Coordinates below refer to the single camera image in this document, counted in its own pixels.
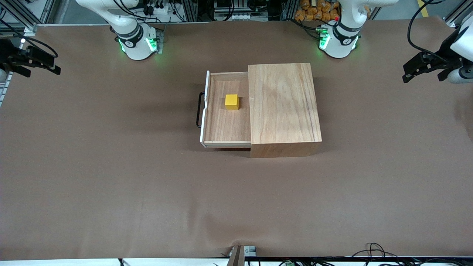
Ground white power strip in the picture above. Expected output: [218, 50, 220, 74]
[228, 13, 267, 21]

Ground aluminium corner frame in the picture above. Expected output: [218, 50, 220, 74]
[0, 0, 56, 35]

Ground black base cable with plug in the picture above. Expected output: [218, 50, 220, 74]
[292, 18, 326, 39]

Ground brown bar at table edge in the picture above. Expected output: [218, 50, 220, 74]
[227, 245, 245, 266]

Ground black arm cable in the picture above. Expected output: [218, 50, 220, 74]
[407, 0, 449, 56]
[15, 35, 59, 58]

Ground aluminium side rail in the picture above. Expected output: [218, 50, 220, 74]
[0, 70, 13, 108]

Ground wooden drawer cabinet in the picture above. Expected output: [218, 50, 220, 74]
[248, 63, 322, 158]

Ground pile of orange objects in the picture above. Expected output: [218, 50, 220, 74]
[295, 0, 370, 22]

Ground power strip with black plugs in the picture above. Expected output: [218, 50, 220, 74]
[142, 0, 177, 17]

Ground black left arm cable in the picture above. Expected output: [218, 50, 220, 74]
[407, 0, 449, 56]

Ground aluminium profile beam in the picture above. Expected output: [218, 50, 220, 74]
[445, 7, 467, 29]

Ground grey metal base plate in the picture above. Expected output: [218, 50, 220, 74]
[154, 25, 166, 55]

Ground aluminium frame post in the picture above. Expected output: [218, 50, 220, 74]
[181, 0, 200, 22]

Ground wooden drawer with black handle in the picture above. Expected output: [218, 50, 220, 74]
[196, 70, 252, 149]

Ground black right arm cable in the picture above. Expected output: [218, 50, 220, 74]
[15, 35, 59, 58]

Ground black cable loop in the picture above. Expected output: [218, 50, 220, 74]
[351, 242, 399, 259]

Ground brown table cloth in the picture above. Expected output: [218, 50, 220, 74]
[0, 17, 473, 261]

